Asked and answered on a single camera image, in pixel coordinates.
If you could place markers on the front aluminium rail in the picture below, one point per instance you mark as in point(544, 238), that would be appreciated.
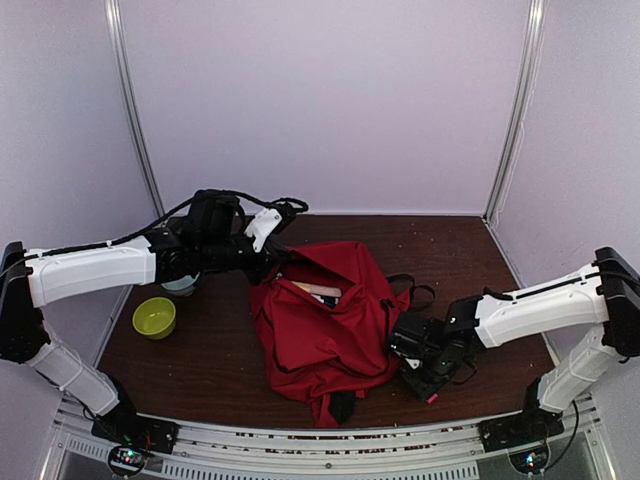
point(449, 450)

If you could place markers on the blue capped marker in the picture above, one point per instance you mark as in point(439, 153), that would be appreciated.
point(329, 301)

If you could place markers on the right aluminium frame post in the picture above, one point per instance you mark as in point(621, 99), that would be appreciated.
point(524, 88)

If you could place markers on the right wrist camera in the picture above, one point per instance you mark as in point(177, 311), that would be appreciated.
point(410, 364)

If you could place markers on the beige highlighter marker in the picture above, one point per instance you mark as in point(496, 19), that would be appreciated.
point(318, 290)

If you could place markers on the left aluminium frame post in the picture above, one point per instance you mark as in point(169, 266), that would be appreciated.
point(117, 37)

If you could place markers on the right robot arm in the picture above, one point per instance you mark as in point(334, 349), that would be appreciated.
point(603, 295)

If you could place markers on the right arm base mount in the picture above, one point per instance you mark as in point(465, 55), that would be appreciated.
point(517, 430)

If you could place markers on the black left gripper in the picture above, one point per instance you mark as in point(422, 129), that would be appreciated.
point(268, 259)

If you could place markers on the light blue ceramic bowl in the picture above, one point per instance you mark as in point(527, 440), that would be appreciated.
point(180, 286)

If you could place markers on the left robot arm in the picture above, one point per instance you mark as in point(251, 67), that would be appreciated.
point(214, 231)

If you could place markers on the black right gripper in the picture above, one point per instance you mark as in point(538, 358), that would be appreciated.
point(424, 389)

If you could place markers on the red student backpack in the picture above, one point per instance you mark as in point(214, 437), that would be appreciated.
point(328, 358)

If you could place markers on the aluminium frame post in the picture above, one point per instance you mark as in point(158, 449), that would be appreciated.
point(524, 88)
point(117, 37)

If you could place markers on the lime green bowl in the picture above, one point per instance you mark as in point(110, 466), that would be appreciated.
point(155, 318)

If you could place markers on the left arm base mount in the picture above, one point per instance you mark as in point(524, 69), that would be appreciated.
point(147, 434)

